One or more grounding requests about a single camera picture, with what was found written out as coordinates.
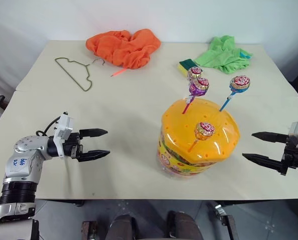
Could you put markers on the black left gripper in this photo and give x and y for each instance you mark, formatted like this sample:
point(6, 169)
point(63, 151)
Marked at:
point(72, 147)

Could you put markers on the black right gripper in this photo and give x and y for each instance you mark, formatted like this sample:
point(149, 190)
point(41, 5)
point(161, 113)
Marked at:
point(292, 152)

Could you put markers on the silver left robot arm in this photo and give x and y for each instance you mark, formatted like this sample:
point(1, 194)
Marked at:
point(18, 167)

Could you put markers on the yellow wrapped lollipop orange stick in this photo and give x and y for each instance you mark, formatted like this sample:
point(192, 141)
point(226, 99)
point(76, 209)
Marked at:
point(205, 130)

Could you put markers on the blue wrapped lollipop blue stick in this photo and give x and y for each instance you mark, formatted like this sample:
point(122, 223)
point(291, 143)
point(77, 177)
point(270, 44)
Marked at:
point(240, 83)

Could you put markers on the lollipop tub with orange lid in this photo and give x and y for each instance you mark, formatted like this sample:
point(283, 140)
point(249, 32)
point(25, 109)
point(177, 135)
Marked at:
point(178, 140)

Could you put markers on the purple wrapped lollipop red stick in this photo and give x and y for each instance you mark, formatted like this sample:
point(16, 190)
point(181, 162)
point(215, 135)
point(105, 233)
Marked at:
point(200, 86)

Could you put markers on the orange pen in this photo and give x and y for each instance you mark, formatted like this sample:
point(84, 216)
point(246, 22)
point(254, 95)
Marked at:
point(118, 72)

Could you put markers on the dark rounded shape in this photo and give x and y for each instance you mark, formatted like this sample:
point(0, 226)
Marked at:
point(121, 228)
point(183, 227)

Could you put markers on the crumpled orange cloth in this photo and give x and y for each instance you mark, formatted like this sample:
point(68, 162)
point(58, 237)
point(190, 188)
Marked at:
point(123, 48)

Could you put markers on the crumpled green cloth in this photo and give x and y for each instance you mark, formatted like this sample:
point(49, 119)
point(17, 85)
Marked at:
point(222, 56)

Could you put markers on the yellow and green sponge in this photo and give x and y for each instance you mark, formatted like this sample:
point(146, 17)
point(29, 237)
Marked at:
point(186, 65)

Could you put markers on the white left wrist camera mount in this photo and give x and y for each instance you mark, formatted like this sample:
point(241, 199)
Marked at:
point(63, 127)

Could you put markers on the brown metal bracket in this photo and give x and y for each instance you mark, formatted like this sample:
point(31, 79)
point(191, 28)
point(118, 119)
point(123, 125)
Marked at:
point(89, 231)

